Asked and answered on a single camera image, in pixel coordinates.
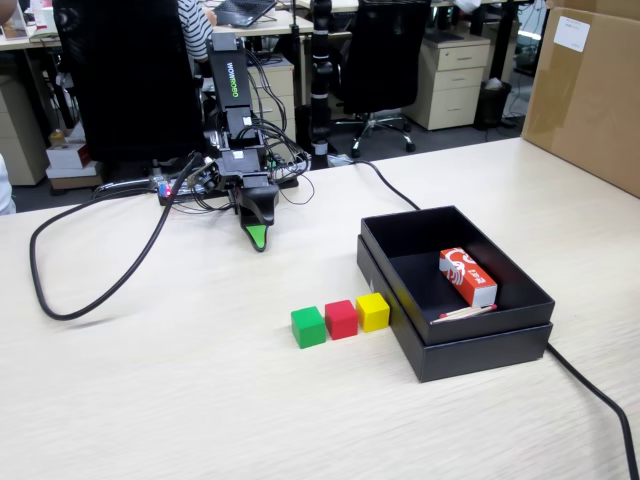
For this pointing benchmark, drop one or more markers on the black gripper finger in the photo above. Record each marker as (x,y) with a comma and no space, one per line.
(260,202)
(257,237)

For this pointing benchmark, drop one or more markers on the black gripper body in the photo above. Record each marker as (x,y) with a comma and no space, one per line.
(242,167)

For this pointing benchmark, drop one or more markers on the green wooden cube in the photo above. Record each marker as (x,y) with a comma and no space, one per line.
(307,327)

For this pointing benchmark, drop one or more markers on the red wooden cube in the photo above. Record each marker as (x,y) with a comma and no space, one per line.
(341,320)

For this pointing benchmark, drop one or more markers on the yellow wooden cube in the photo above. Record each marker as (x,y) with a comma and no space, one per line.
(373,312)

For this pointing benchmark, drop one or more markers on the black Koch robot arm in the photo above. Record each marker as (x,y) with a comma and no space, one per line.
(227,75)

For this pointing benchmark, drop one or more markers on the white box with red side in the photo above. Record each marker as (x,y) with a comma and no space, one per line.
(67,156)

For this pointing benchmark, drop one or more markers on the black open box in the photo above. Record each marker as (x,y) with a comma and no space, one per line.
(480,357)

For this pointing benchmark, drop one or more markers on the large brown cardboard box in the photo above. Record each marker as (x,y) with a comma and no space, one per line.
(585,100)

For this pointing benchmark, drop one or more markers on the electronics board with red LED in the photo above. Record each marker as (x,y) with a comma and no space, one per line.
(172,192)

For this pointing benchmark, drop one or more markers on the beige cabinet with keyhole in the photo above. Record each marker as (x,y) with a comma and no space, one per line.
(280,85)

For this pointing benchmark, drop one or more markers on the black pole with white rings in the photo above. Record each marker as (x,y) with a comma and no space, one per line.
(320,75)

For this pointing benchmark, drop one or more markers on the light wooden desk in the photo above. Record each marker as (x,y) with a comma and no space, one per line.
(270,27)

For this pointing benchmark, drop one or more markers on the large black mesh office chair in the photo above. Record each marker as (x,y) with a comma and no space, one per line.
(130,75)

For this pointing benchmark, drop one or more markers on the person in striped shirt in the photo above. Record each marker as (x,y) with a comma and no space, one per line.
(192,25)

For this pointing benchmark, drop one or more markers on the black laptop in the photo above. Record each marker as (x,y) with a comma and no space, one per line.
(242,11)

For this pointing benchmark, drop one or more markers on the black office chair with wheels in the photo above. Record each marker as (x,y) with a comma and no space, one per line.
(385,50)

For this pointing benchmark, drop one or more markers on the orange matchbox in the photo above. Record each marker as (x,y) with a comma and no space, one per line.
(470,280)

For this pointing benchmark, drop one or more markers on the beige side cabinet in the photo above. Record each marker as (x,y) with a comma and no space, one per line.
(20,140)

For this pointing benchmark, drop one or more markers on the beige three-drawer cabinet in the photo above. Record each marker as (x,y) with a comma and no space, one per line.
(455,85)

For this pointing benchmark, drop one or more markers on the person in white shirt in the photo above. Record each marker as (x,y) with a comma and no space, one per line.
(5,190)

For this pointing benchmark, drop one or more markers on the black trash bin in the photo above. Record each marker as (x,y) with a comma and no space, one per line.
(492,105)

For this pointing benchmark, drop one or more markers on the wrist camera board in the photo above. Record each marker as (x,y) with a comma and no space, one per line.
(206,176)

